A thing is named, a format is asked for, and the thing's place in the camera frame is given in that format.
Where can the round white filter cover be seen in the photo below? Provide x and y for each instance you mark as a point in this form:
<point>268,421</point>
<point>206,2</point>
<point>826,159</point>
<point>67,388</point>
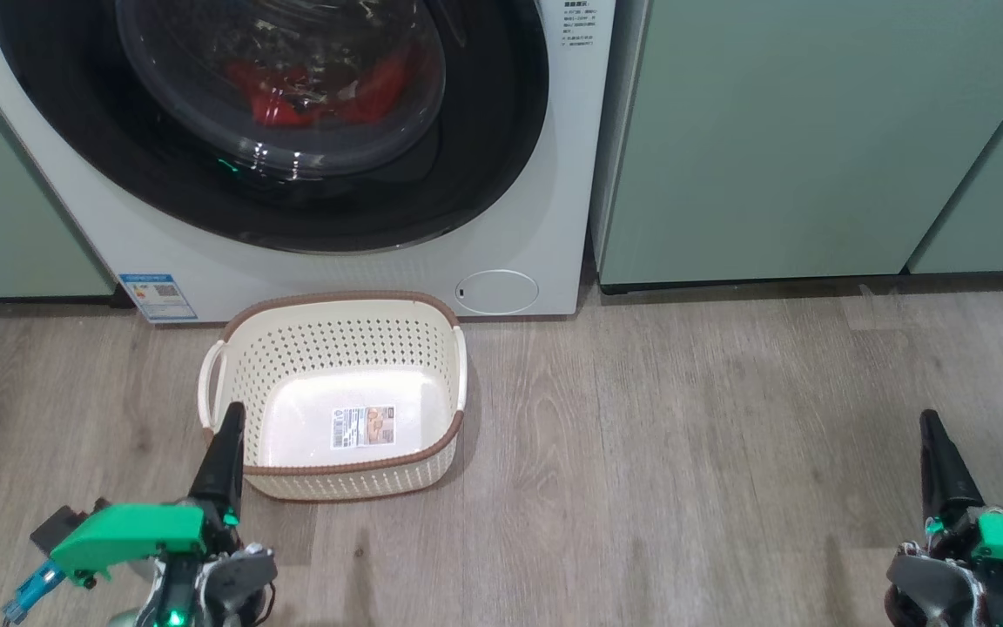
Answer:
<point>497,292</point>

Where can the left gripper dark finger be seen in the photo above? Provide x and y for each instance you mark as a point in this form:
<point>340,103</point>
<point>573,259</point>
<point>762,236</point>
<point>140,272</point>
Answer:
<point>223,470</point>

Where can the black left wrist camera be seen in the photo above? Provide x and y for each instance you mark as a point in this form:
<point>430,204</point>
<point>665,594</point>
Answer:
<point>57,527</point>

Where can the cream laundry basket brown rim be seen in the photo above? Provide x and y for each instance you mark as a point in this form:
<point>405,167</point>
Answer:
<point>345,331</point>

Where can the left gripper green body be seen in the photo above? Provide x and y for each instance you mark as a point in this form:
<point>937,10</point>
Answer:
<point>136,527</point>

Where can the white front-load washing machine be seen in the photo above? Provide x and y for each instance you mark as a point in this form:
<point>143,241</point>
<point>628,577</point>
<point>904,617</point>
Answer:
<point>501,218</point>

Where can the white product label sticker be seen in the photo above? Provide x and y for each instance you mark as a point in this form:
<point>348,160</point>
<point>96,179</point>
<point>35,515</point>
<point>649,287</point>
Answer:
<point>364,427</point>

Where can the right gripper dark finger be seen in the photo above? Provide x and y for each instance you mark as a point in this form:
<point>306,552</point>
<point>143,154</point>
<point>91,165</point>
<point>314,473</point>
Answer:
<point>945,479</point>

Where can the red sports jersey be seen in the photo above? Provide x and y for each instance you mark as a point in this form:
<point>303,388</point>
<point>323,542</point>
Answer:
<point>279,100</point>

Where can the low pale green cabinet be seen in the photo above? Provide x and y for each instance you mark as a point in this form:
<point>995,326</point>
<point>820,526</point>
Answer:
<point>5,200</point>

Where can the wide pale green cabinet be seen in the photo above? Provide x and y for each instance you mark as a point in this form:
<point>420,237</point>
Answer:
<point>771,148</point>

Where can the black round washing machine door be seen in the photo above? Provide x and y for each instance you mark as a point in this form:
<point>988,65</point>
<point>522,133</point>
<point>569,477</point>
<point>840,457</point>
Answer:
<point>484,131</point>

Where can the blue energy label sticker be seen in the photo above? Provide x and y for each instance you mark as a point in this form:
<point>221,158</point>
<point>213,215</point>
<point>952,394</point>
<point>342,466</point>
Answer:
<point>158,298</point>

